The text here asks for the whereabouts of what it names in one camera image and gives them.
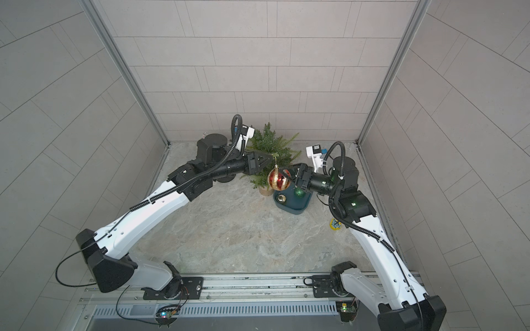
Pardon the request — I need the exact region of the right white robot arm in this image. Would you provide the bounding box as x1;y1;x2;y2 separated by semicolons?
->
278;142;447;330

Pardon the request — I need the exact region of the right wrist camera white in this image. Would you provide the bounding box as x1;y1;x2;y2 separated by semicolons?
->
306;144;327;172

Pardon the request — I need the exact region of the left circuit board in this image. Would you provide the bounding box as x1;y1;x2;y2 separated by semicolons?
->
155;305;180;325

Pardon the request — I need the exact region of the red gold striped ornament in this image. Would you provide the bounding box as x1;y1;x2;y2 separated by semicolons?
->
267;160;291;191

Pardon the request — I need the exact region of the circuit board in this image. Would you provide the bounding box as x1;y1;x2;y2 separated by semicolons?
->
155;305;180;325
335;300;359;323

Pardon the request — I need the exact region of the teal plastic tray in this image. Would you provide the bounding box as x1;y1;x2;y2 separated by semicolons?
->
273;186;312;215

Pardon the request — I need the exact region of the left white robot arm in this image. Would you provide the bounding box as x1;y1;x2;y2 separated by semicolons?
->
76;114;272;299

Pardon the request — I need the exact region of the gold ball ornament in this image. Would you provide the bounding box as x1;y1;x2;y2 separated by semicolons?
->
276;194;287;205

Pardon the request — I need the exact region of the black microphone stand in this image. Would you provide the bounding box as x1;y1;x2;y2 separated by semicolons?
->
215;175;236;183

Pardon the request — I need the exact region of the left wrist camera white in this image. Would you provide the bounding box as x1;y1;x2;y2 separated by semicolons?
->
236;125;255;153

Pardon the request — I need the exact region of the metal base rail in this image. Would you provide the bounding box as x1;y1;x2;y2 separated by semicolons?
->
82;270;429;307

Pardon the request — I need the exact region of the small green christmas tree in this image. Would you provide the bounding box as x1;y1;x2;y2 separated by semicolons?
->
246;123;301;191

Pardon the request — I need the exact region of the yellow round sticker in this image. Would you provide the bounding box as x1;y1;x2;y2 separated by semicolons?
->
329;218;342;231

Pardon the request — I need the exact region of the right circuit board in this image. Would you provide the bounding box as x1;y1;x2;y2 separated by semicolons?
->
335;300;359;323

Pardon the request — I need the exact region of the green glitter ball ornament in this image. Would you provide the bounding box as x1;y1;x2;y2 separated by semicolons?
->
293;187;306;198

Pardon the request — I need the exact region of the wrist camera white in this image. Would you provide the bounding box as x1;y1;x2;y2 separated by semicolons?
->
236;125;255;153
306;144;327;172

